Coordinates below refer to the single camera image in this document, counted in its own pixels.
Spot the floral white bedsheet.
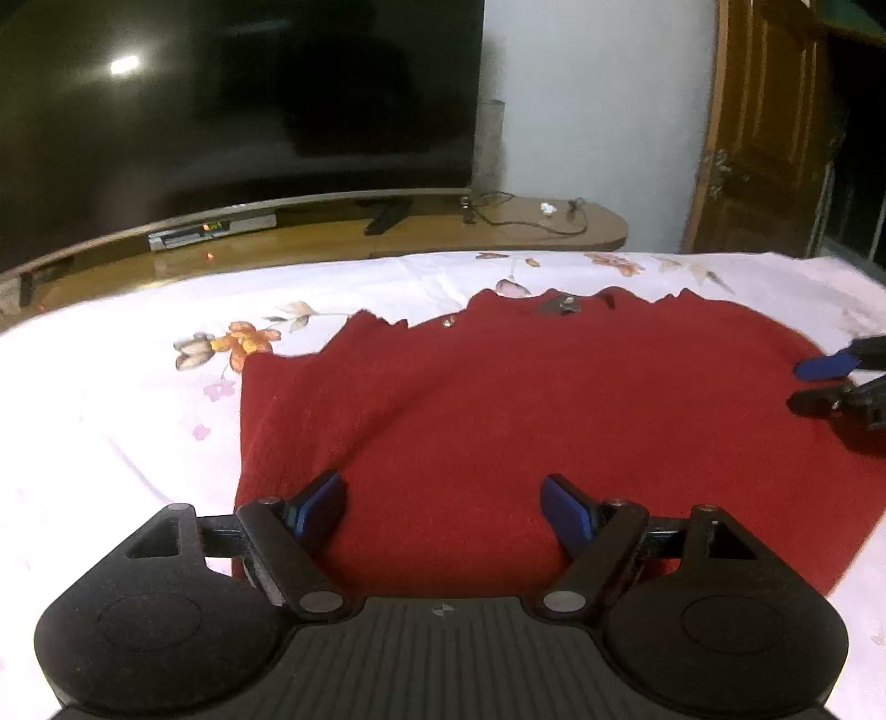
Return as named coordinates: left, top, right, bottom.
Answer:
left=0, top=249, right=886, bottom=720

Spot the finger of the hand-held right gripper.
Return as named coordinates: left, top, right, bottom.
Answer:
left=787, top=374, right=886, bottom=419
left=792, top=336, right=886, bottom=382

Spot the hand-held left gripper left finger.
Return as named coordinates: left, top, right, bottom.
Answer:
left=121, top=471, right=347, bottom=620

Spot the black cable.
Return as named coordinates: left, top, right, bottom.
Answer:
left=460, top=194, right=589, bottom=237

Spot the red beaded sweater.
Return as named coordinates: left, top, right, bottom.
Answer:
left=231, top=284, right=886, bottom=600

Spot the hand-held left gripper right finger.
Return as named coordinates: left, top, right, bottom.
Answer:
left=540, top=474, right=759, bottom=617

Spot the wooden television cabinet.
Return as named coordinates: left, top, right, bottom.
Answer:
left=0, top=192, right=630, bottom=333

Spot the silver set-top box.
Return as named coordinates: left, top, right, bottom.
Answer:
left=147, top=213, right=279, bottom=254

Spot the brown wooden door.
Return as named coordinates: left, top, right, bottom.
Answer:
left=682, top=0, right=849, bottom=257

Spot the large curved television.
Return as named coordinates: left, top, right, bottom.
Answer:
left=0, top=0, right=486, bottom=307

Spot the clear glass vase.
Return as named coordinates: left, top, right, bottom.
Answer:
left=477, top=99, right=508, bottom=199

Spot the brass door handle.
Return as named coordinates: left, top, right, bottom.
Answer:
left=699, top=148, right=735, bottom=202

